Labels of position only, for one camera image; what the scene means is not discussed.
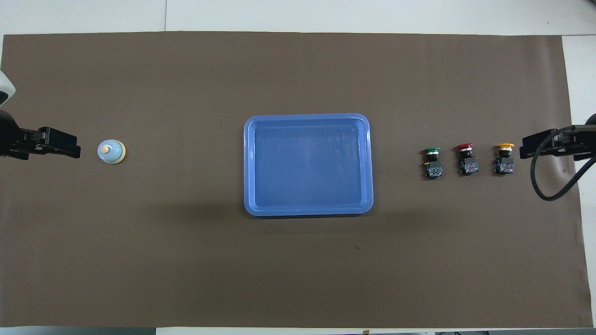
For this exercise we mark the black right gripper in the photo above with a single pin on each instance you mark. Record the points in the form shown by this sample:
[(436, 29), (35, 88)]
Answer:
[(579, 137)]

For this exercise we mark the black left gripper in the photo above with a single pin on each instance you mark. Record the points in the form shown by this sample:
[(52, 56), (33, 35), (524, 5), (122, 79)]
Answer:
[(11, 135)]

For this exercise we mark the yellow push button switch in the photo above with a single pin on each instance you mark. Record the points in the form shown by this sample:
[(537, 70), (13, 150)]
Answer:
[(504, 165)]

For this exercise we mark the red push button switch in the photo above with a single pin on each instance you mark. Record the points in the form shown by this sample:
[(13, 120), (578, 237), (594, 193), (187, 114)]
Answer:
[(468, 165)]

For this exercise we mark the green push button switch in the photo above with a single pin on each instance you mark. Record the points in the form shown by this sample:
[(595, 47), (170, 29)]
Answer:
[(433, 170)]

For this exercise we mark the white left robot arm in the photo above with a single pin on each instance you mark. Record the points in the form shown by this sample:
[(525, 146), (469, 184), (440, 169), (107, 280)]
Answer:
[(5, 88)]

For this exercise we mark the light blue call bell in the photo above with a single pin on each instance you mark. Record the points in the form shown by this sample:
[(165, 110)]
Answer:
[(111, 152)]

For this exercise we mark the blue plastic tray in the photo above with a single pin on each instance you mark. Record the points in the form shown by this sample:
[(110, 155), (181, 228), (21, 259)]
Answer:
[(307, 163)]

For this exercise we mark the brown table mat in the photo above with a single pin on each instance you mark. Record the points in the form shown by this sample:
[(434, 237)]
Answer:
[(186, 256)]

